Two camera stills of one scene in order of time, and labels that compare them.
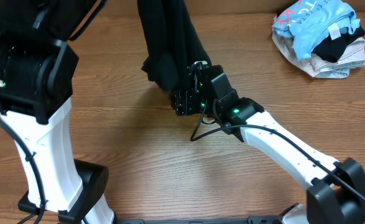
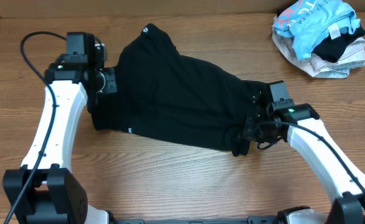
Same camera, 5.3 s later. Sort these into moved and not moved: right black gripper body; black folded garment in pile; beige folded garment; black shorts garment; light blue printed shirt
Moved: black shorts garment; right black gripper body
Not moved: light blue printed shirt; beige folded garment; black folded garment in pile
